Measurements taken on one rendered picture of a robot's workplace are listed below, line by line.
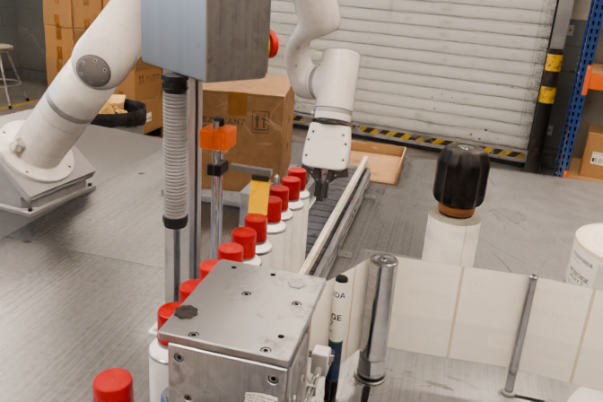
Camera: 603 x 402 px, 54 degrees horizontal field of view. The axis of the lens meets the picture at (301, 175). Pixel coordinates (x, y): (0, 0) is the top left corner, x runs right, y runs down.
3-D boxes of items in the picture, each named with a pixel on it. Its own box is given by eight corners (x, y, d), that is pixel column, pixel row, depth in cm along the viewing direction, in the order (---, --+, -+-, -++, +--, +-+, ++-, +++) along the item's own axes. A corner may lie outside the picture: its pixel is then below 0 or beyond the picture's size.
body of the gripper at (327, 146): (306, 114, 129) (299, 165, 129) (353, 119, 127) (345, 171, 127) (313, 118, 136) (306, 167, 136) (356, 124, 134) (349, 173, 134)
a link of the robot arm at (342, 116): (310, 104, 129) (307, 117, 129) (349, 109, 127) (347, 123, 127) (317, 110, 137) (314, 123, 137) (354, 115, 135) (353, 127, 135)
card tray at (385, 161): (396, 185, 179) (397, 172, 177) (311, 172, 184) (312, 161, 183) (405, 158, 206) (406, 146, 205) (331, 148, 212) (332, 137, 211)
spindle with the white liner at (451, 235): (465, 330, 98) (497, 158, 88) (411, 319, 100) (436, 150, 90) (465, 303, 106) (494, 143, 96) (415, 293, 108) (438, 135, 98)
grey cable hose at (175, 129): (181, 232, 81) (181, 78, 74) (158, 228, 81) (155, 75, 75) (192, 222, 84) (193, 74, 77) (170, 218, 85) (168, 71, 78)
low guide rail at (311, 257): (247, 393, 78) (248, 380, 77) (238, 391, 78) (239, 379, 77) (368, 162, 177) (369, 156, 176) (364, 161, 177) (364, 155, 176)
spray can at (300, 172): (300, 280, 110) (308, 176, 103) (273, 275, 111) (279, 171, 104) (306, 267, 115) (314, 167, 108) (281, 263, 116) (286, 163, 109)
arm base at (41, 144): (18, 187, 137) (56, 137, 129) (-19, 124, 142) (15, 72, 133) (85, 178, 154) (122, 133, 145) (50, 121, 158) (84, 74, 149)
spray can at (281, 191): (280, 309, 100) (287, 196, 94) (252, 301, 102) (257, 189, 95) (292, 294, 105) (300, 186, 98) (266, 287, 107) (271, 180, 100)
